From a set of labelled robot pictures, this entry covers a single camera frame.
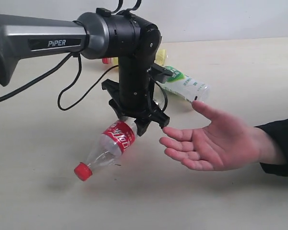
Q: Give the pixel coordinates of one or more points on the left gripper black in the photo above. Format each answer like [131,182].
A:
[139,105]

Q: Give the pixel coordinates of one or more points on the clear cola bottle red label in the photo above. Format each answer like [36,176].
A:
[107,150]

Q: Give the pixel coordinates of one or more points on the white bottle with green label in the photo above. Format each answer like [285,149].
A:
[186,87]

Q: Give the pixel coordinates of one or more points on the yellow bottle with red cap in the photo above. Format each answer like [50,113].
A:
[160,58]

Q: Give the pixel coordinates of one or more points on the left robot arm black grey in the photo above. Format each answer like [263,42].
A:
[95,35]

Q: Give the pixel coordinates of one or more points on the person's open right hand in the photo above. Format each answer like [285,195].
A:
[225,144]

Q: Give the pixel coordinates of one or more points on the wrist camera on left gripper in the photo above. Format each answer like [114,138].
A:
[159,73]

